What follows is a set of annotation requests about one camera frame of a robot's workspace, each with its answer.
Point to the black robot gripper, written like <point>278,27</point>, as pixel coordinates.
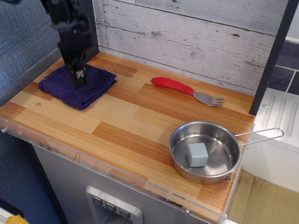
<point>74,30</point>

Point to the yellow black object at corner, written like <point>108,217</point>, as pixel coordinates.
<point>13,220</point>

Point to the clear acrylic table edge guard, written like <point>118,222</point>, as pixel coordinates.
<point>69,172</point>

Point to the silver button control panel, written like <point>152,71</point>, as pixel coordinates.
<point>108,209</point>

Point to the pale green cube block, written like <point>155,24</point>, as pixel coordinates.
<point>197,155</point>

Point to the white ribbed sink drainboard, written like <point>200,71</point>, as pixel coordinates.
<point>279,110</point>

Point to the left dark vertical post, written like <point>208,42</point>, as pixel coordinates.
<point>89,12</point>

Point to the dark vertical post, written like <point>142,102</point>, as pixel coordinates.
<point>274,54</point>
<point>89,12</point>

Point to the red handled metal fork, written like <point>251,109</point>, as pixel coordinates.
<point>179,86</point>

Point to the right dark vertical post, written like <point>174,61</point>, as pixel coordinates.
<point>274,54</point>

